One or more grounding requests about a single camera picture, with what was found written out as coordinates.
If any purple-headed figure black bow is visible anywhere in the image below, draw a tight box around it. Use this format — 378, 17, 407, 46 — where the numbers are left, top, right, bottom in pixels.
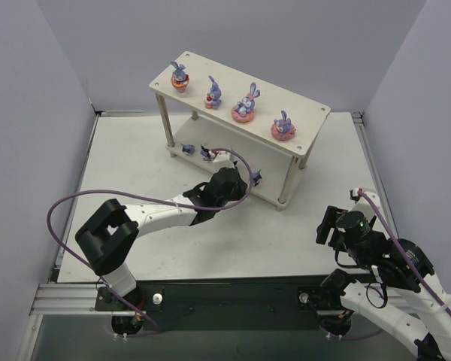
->
251, 169, 262, 187

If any black imp figure front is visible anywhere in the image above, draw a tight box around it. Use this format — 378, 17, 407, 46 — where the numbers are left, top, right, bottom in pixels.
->
200, 145, 215, 162

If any purple imp figure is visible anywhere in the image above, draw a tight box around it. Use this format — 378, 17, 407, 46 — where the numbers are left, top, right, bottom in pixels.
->
181, 144, 195, 155

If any large bunny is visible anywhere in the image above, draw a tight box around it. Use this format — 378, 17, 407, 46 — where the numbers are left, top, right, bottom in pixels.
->
231, 82, 260, 123

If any purple bunny with red cake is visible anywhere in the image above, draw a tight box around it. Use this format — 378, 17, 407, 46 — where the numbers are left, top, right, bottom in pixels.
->
204, 75, 222, 110

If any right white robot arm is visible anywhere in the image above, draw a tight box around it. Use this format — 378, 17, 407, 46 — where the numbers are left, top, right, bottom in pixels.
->
316, 200, 451, 360

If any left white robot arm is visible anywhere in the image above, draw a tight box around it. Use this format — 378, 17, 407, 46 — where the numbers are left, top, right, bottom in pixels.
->
75, 168, 248, 298

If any light wooden two-tier shelf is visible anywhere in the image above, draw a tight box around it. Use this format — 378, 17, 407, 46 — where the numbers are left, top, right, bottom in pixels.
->
150, 52, 331, 211

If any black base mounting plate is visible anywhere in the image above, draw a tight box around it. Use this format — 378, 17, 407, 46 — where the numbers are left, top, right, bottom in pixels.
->
95, 275, 353, 335

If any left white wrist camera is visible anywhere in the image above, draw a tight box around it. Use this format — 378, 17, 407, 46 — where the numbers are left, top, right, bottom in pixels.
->
210, 150, 235, 173

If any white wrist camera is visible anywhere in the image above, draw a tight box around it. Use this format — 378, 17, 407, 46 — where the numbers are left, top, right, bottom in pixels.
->
350, 187, 381, 221
210, 150, 235, 173

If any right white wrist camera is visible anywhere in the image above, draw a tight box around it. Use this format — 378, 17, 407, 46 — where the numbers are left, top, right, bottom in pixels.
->
350, 187, 381, 221

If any black loop cable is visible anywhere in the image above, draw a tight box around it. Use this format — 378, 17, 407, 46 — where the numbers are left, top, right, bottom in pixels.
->
365, 284, 389, 309

